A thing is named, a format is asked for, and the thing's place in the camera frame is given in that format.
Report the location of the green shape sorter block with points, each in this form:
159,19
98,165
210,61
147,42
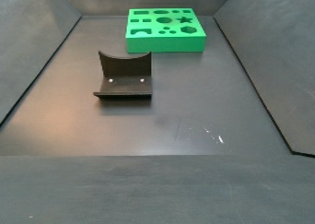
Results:
164,30

